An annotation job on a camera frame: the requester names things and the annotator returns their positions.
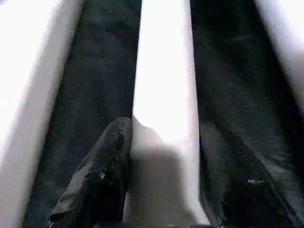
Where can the black plastic mat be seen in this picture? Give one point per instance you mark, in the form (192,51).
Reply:
(102,59)

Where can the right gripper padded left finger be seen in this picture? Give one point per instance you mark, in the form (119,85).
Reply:
(99,171)

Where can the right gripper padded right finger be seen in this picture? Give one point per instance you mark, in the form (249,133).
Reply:
(237,185)

